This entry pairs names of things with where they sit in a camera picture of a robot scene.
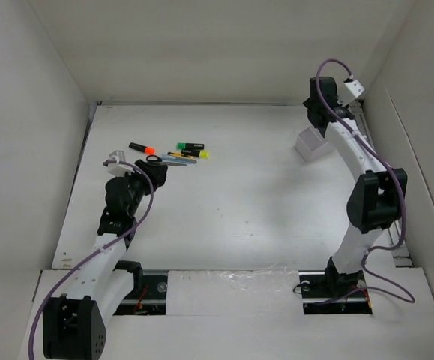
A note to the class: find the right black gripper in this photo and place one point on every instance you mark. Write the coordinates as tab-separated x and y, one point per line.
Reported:
338	103

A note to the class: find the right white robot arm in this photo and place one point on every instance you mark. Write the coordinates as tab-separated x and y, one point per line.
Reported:
346	260

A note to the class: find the black handled scissors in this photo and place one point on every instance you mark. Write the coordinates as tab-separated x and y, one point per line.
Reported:
166	161

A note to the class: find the yellow black utility knife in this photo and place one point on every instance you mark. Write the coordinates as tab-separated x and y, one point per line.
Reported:
179	155

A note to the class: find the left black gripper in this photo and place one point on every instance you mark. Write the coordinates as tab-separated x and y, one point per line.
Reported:
155	172

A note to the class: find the aluminium side rail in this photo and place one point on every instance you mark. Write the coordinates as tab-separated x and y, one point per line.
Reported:
378	198

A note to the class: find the green highlighter marker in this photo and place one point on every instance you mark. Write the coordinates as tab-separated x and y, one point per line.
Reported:
190	146

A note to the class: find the white three-compartment container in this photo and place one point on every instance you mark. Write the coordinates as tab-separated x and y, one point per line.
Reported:
311	145

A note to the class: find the orange highlighter marker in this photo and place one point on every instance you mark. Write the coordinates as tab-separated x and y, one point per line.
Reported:
142	148

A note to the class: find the yellow highlighter marker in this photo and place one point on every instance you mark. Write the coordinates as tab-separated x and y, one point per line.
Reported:
195	153

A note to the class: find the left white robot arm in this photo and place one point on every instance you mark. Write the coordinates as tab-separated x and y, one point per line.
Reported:
74	322

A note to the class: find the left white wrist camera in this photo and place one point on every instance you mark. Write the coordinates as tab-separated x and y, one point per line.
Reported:
115	164

